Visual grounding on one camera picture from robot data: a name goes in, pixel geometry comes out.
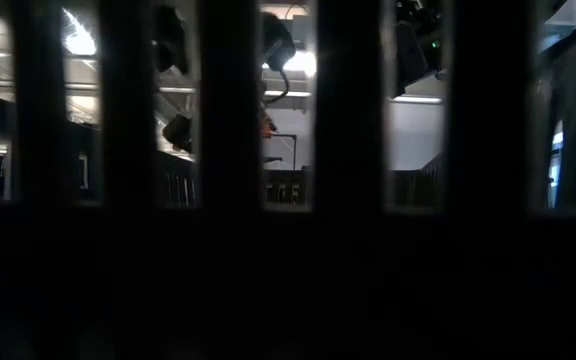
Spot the black slotted plastic basket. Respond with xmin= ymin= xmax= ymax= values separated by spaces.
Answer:
xmin=0 ymin=0 xmax=576 ymax=360

